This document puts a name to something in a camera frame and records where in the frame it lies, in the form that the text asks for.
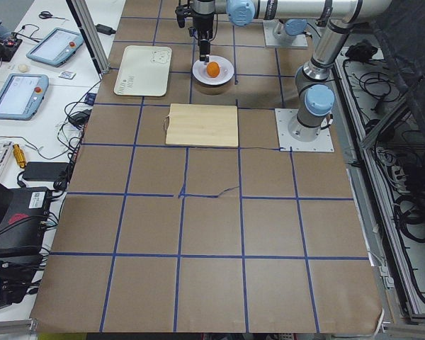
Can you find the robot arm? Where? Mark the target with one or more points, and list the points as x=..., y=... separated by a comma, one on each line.
x=289, y=28
x=336, y=18

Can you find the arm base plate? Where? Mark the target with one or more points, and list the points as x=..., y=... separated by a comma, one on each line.
x=294, y=137
x=298, y=42

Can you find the small white ball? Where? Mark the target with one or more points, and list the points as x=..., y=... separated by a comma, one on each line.
x=23, y=68

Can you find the teach pendant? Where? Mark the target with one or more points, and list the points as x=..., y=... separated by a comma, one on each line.
x=21, y=96
x=57, y=47

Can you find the black computer box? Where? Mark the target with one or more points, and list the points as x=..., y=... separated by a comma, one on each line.
x=22, y=214

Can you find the small printed card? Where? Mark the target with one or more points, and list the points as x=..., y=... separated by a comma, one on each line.
x=67, y=75

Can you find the cream bear tray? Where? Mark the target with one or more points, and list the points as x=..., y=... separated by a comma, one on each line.
x=144, y=71

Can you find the bamboo cutting board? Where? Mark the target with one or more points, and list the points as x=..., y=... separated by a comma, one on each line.
x=202, y=125

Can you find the black flat power brick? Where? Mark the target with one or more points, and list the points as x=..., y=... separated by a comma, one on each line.
x=44, y=171

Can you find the gold cylinder tool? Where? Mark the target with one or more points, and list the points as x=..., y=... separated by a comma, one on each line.
x=19, y=156

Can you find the far teach pendant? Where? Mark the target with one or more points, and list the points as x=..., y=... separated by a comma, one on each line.
x=57, y=47

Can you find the black power adapter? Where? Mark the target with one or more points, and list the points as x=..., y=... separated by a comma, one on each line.
x=104, y=29

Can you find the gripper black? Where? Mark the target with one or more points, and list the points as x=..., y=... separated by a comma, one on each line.
x=203, y=22

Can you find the near teach pendant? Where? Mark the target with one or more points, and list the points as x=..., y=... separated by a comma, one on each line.
x=21, y=96

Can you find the orange fruit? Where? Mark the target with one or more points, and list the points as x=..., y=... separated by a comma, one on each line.
x=213, y=69

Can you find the aluminium frame post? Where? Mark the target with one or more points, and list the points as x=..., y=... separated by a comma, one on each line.
x=85, y=24

